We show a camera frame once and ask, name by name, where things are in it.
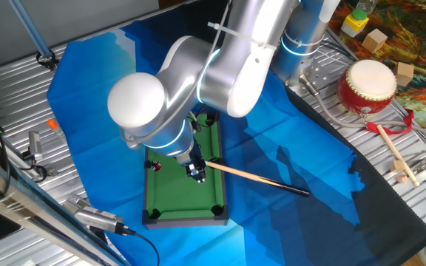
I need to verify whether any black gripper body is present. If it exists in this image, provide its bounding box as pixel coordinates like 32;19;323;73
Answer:
183;146;207;177

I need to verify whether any wooden pool cue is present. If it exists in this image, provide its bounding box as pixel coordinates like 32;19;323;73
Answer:
204;160;311;197

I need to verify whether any mini green pool table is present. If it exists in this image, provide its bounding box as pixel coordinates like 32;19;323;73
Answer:
142;112;229;227

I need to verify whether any blue mountain print cloth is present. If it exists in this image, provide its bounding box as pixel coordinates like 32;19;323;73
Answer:
46;0;426;266

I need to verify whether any glue stick orange cap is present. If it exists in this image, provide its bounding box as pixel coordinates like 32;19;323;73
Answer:
47;118;66;140

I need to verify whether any black pole clamp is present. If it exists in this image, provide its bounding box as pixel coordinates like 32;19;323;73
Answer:
36;50;59;71

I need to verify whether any red drum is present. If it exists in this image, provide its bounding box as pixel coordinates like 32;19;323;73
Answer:
336;59;399;115

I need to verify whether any wooden drumstick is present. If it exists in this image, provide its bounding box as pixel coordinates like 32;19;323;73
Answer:
376;123;420;188

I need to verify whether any yellow box green button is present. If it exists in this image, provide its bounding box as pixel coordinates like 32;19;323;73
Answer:
340;8;370;38

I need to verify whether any blue pole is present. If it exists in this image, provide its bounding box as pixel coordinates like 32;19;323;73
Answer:
7;0;53;60

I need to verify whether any wooden cube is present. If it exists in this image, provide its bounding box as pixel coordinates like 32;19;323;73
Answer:
393;61;416;88
361;28;388;54

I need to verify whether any clear plastic bottle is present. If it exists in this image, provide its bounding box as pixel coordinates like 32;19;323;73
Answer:
356;0;379;14

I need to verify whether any black camera cable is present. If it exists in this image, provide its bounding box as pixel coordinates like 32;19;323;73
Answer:
131;228;161;266

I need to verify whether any silver camera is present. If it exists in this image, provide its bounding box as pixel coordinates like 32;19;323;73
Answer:
72;206;135;236

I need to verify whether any grey camera mount block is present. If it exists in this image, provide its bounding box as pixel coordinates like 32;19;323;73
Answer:
64;194;92;214

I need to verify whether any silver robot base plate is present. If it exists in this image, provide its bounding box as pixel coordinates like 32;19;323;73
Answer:
285;55;332;89

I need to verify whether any small grey camera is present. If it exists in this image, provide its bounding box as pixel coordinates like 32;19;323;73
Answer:
27;130;44;160

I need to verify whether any aluminium frame bar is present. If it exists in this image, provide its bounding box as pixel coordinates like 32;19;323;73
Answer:
0;147;131;266

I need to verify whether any red strap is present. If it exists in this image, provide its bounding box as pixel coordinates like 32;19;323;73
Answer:
365;109;415;135

